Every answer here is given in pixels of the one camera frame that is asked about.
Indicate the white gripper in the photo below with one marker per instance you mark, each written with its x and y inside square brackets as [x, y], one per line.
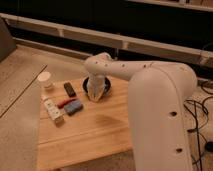
[96, 87]

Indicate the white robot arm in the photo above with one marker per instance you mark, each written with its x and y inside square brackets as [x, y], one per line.
[156, 94]

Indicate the black remote control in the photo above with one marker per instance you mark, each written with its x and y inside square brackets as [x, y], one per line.
[69, 89]

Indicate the blue sponge block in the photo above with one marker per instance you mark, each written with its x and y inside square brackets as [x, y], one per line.
[73, 107]

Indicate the red marker pen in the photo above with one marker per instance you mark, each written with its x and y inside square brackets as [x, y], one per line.
[63, 103]

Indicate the white rectangular box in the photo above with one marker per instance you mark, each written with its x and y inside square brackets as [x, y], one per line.
[52, 110]

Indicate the white paper cup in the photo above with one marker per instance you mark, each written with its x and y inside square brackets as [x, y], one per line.
[44, 79]

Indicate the white metal rail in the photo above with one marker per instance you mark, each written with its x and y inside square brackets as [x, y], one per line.
[137, 45]

